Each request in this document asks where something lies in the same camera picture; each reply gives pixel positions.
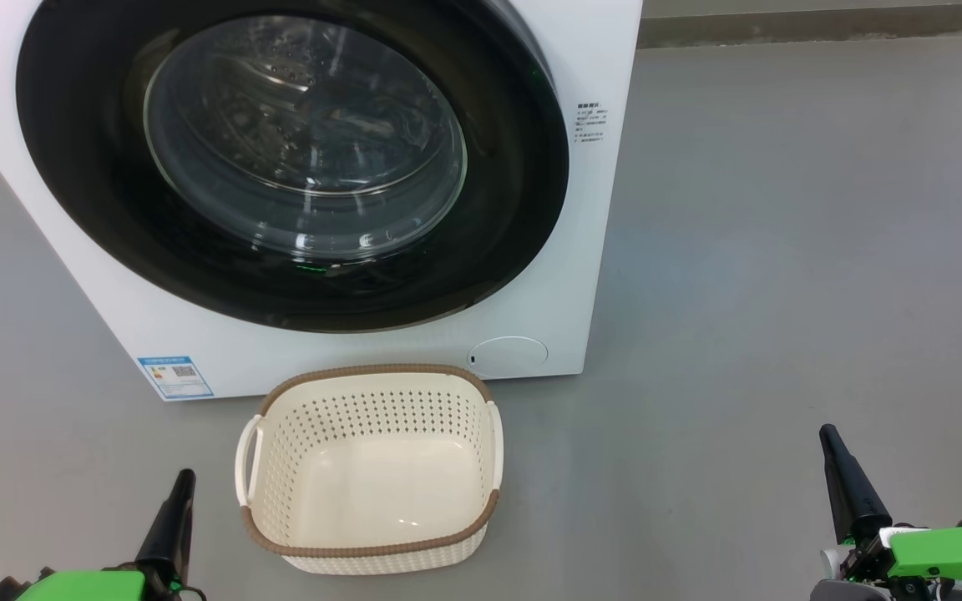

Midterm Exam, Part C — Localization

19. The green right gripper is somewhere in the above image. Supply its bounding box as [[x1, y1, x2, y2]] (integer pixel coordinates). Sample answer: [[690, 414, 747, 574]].
[[809, 423, 962, 601]]

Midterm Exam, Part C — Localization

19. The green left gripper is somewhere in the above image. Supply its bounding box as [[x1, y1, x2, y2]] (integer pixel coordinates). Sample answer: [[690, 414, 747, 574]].
[[16, 468, 197, 601]]

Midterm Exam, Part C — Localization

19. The black round glass washer door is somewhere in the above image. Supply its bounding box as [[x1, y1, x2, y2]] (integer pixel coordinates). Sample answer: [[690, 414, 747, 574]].
[[16, 0, 571, 334]]

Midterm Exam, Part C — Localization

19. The white front-load washing machine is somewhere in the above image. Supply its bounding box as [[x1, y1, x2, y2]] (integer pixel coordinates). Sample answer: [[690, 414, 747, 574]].
[[0, 0, 643, 402]]

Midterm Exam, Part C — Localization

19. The blue energy label sticker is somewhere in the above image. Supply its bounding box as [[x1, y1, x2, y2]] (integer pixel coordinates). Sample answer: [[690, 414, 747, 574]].
[[137, 356, 215, 401]]

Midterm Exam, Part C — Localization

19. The cream perforated laundry basket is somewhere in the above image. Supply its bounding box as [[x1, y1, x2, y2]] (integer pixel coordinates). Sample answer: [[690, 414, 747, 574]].
[[235, 363, 505, 576]]

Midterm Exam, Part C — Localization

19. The round white filter cover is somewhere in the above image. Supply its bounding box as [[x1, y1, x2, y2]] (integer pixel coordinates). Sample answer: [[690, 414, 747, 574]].
[[466, 336, 549, 375]]

